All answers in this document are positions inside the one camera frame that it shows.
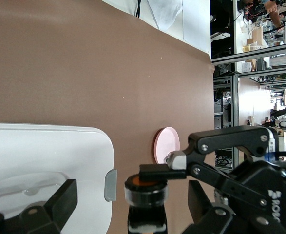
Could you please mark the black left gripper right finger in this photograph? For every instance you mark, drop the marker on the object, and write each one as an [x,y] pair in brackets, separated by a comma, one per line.
[202,209]

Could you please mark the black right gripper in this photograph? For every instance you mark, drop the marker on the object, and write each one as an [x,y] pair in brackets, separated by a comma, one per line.
[284,180]

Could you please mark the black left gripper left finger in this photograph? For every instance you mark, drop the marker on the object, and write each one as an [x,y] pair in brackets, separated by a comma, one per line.
[57,207]

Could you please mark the orange push button switch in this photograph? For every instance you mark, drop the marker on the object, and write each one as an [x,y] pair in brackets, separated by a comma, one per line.
[145,197]

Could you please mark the white lidded storage box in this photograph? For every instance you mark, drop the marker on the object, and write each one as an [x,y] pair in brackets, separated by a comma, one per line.
[47,151]

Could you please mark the cardboard box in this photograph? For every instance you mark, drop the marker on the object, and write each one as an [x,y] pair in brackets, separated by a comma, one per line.
[257,37]

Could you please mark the pink round plate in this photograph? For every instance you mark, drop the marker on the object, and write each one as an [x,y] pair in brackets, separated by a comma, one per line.
[167,143]

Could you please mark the white fabric curtain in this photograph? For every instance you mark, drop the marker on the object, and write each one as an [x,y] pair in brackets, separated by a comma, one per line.
[172,14]

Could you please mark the brown table mat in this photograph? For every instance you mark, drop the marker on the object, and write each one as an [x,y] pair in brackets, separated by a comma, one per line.
[72,61]

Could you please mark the aluminium profile frame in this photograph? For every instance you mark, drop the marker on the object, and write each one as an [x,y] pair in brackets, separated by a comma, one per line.
[234,97]

